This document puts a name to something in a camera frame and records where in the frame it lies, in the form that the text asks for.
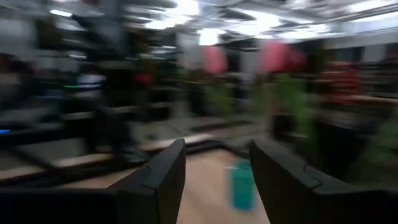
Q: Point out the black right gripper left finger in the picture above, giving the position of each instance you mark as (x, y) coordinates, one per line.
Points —
(161, 193)

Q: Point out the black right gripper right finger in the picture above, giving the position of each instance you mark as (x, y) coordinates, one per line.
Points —
(286, 193)

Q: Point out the blue glass vase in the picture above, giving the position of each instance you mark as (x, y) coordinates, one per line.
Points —
(242, 183)

